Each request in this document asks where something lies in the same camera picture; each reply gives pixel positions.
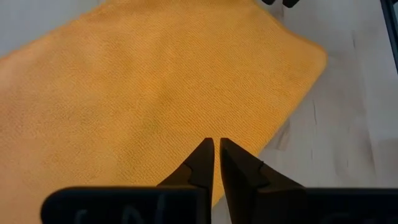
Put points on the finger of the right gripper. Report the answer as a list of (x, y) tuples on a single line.
[(268, 2), (290, 3)]

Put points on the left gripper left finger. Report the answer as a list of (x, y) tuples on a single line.
[(196, 171)]

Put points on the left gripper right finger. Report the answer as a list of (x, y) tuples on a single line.
[(245, 171)]

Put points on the orange microfiber towel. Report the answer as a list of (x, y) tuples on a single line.
[(124, 93)]

